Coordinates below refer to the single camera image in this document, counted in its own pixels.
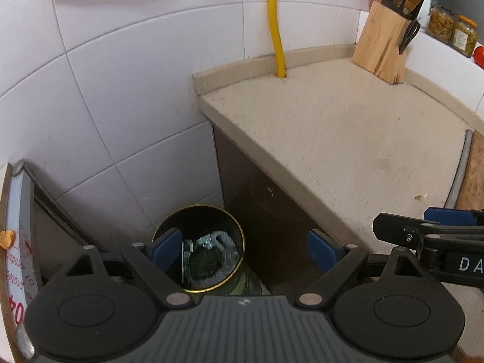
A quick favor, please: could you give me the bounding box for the yellow pipe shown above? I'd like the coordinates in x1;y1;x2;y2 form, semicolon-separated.
267;0;288;78

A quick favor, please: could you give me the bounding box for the glass jar of pasta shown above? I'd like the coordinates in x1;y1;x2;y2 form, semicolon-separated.
428;4;455;43

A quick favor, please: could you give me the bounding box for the round dark trash can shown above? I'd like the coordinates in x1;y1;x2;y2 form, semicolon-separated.
151;204;271;296

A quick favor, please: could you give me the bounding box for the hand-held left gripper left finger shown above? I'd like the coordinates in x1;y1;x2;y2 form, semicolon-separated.
65;227;193;307

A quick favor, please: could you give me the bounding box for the glass jar orange lid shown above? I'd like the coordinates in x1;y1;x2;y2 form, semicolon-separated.
452;15;479;57

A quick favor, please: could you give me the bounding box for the grey metal edge strip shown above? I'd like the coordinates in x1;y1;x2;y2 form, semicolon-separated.
443;129;475;209

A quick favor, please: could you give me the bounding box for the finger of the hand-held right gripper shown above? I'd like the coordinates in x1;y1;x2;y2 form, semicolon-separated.
423;207;484;228
372;213;484;270

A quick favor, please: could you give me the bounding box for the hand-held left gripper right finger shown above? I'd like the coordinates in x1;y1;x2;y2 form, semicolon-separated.
297;229;421;307

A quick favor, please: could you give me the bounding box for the wooden cutting board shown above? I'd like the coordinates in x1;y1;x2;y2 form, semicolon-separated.
456;132;484;212

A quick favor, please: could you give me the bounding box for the wooden knife block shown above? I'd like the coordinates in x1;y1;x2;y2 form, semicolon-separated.
351;0;411;84

